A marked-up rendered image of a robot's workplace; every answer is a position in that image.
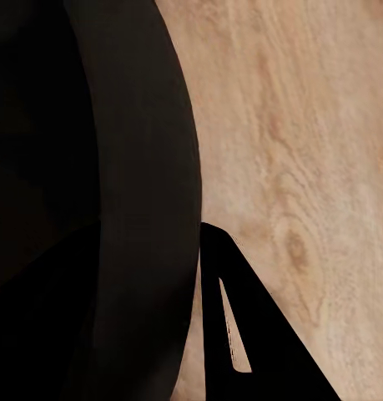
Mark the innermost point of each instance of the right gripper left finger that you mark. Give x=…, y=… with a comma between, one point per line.
x=42, y=310

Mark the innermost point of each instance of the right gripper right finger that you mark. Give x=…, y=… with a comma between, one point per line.
x=282, y=368

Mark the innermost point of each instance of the cauldron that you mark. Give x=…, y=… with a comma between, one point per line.
x=96, y=125

